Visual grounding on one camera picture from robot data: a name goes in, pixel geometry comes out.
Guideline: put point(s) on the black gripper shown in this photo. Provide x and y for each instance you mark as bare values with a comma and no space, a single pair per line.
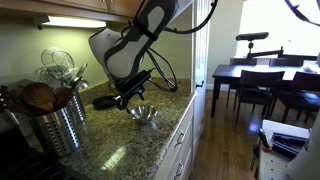
132,92

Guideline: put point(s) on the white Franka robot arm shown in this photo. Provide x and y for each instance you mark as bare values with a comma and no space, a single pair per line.
126,56

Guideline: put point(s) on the black cast iron skillet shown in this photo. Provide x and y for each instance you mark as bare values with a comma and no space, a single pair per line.
103,101

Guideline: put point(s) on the steel ladle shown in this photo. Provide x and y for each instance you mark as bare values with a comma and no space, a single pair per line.
81,84

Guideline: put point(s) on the slim perforated steel utensil holder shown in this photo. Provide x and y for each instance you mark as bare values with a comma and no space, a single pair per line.
77,108

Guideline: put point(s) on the small wooden spoon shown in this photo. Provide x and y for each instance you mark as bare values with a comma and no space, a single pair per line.
63,96

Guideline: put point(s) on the white tall cabinet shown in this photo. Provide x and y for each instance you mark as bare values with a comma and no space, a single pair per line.
201,100

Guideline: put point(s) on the wooden lower drawer cabinet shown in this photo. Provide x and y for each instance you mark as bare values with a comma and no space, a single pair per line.
183,153

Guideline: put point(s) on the large perforated steel utensil holder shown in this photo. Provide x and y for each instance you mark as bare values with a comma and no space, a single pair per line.
56,133

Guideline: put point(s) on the large wooden spoon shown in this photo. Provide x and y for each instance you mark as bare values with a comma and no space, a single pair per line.
38,96

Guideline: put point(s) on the under-cabinet strip light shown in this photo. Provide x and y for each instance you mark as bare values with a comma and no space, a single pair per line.
73,22

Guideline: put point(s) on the dark dining table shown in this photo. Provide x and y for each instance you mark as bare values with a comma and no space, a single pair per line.
233,71

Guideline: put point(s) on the wooden upper cabinets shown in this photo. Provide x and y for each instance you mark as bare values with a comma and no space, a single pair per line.
66,5

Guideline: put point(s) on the dark wooden dining chair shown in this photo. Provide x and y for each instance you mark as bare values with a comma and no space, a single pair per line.
243,61
300,96
286,62
258,90

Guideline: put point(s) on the stainless steel gas stove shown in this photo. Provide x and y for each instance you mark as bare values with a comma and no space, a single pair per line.
20,160

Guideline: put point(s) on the black red bar clamp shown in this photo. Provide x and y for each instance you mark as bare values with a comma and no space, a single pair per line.
263,137

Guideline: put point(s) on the white perforated work table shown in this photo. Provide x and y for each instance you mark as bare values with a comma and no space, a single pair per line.
276,165

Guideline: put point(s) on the dark blue tool case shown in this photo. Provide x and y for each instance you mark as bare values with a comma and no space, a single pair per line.
288,143

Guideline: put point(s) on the bright window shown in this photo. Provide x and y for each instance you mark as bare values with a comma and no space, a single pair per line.
276,20

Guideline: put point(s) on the black stereo camera bar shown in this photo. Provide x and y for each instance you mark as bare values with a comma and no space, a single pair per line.
251,36

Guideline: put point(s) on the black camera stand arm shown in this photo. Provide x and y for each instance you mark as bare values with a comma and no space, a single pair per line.
266,53

